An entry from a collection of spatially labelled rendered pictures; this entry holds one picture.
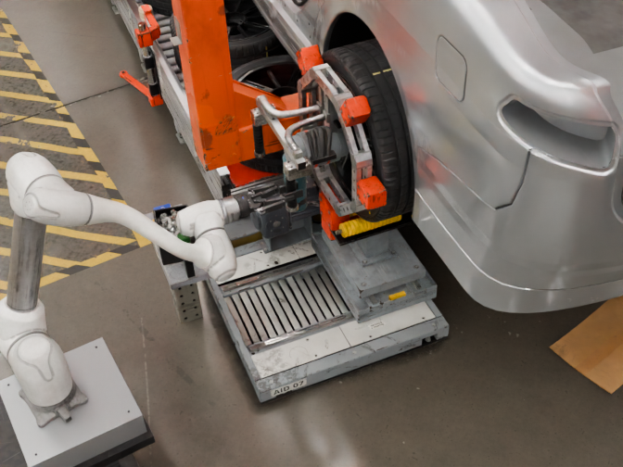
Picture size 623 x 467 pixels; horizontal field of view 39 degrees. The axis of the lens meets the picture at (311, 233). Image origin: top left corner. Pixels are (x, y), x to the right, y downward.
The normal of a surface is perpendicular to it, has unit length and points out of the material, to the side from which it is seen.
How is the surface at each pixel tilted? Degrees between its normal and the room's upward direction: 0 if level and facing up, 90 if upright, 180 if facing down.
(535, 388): 0
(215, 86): 90
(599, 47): 20
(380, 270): 0
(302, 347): 0
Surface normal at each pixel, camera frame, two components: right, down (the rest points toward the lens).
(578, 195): -0.14, 0.68
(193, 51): 0.38, 0.63
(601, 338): -0.02, -0.72
